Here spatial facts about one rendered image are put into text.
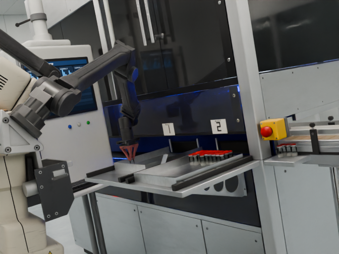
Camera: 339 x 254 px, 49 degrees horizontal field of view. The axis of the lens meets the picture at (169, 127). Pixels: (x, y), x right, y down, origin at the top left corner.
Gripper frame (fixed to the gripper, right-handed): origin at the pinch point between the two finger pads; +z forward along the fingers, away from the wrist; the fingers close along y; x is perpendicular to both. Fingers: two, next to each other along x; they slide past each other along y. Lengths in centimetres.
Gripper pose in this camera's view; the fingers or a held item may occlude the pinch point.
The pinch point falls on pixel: (131, 158)
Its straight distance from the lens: 176.9
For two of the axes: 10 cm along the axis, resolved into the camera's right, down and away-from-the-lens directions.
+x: -7.9, 0.9, 6.0
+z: 1.6, 9.8, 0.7
